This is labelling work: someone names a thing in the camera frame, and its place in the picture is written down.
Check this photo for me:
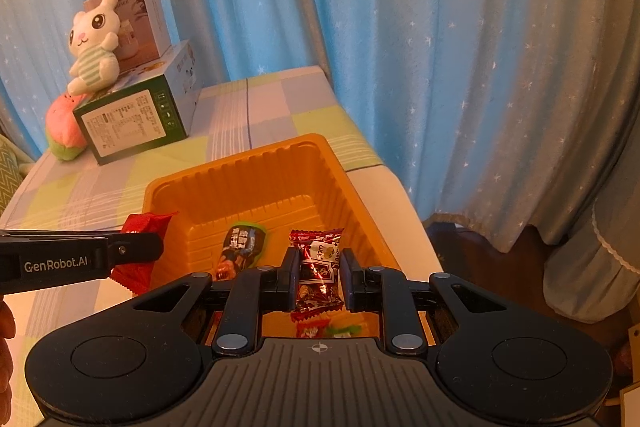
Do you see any green and white carton box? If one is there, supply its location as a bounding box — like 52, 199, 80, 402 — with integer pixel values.
72, 39, 202, 166

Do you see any person's left hand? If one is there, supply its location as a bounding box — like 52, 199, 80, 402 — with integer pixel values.
0, 299, 17, 420

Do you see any large red snack packet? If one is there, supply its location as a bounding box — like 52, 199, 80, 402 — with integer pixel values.
109, 211, 179, 297

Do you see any grey star curtain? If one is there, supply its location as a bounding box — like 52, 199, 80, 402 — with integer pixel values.
440, 0, 640, 253

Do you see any pink and green plush toy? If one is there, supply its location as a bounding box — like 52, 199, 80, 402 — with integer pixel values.
45, 91, 86, 162

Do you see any dark print snack packet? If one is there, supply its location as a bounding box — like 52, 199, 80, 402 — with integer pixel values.
216, 221, 267, 282

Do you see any orange plastic tray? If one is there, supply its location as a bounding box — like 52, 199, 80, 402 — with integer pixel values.
141, 133, 402, 340

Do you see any red and white candy packet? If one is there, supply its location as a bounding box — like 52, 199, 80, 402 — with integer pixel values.
289, 228, 347, 324

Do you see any white card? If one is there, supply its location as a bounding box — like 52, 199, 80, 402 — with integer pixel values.
619, 382, 640, 427

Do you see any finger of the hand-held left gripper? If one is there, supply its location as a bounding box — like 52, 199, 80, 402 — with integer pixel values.
105, 231, 165, 280
0, 230, 122, 238

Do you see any red candy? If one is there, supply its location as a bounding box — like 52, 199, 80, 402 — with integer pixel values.
295, 318, 332, 339

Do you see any blue star curtain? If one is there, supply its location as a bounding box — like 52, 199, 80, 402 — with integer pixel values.
0, 0, 551, 228

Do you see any green chevron cushion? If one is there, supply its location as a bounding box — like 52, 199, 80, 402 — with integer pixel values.
0, 136, 23, 212

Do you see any pastel checked tablecloth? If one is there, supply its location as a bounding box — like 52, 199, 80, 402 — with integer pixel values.
0, 66, 446, 427

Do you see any white bunny plush toy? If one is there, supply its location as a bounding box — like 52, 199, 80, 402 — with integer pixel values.
67, 0, 122, 96

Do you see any green candy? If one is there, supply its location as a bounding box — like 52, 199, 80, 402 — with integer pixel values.
325, 324, 367, 339

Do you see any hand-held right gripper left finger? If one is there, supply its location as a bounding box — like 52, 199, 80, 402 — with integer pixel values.
120, 247, 302, 356

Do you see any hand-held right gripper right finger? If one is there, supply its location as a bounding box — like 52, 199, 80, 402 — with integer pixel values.
339, 248, 521, 356

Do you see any dusty blue lace-trimmed cloth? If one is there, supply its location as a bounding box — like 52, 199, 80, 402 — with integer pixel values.
542, 194, 640, 323

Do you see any brown picture carton box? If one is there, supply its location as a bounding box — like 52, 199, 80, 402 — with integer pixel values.
82, 0, 171, 68

